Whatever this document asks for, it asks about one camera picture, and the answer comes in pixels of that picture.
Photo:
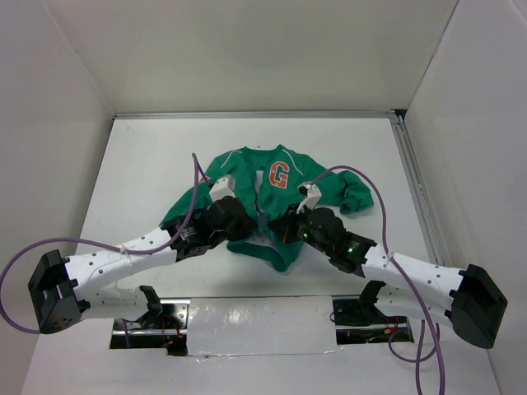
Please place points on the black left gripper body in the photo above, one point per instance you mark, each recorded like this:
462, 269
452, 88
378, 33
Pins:
241, 230

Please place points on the silver aluminium rail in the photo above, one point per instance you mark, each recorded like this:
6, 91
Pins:
255, 113
418, 191

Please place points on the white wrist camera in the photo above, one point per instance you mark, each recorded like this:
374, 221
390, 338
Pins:
311, 195
224, 187

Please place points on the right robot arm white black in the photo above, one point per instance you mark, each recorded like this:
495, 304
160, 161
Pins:
466, 300

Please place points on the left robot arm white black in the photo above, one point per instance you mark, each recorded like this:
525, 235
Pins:
65, 291

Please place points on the silver aluminium back rail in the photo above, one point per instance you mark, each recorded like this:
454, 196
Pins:
255, 113

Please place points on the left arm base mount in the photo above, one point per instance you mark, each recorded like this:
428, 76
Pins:
164, 325

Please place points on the silver aluminium right rail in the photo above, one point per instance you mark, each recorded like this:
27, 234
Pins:
418, 191

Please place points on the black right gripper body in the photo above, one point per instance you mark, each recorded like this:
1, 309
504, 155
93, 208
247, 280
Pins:
297, 228

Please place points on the green zip-up jacket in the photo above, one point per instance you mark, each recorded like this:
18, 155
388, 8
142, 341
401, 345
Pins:
267, 183

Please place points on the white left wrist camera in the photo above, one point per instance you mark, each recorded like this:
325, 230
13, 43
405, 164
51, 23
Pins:
224, 187

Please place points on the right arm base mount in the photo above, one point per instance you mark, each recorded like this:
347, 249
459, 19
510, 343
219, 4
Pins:
353, 326

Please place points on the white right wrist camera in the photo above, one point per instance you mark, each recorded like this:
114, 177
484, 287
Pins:
311, 195

